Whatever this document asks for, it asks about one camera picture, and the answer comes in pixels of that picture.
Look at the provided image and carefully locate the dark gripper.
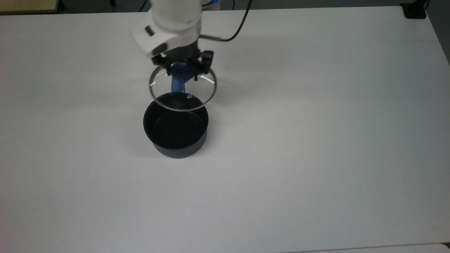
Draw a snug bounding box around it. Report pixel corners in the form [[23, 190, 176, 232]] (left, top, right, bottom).
[[151, 41, 214, 75]]

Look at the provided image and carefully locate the glass lid with blue knob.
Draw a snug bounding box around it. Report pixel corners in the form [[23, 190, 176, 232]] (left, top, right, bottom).
[[148, 63, 218, 112]]

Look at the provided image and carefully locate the light wooden desk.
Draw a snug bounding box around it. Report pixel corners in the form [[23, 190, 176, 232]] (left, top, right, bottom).
[[0, 0, 59, 15]]

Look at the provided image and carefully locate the black table clamp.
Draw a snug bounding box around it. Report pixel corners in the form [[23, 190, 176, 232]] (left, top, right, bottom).
[[400, 0, 430, 20]]

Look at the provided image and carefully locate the black cable with metal plug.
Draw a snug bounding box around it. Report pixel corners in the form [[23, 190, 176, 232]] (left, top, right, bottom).
[[200, 0, 253, 43]]

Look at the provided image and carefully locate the dark saucepan with blue handle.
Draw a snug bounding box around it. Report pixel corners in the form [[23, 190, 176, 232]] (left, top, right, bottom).
[[143, 79, 209, 159]]

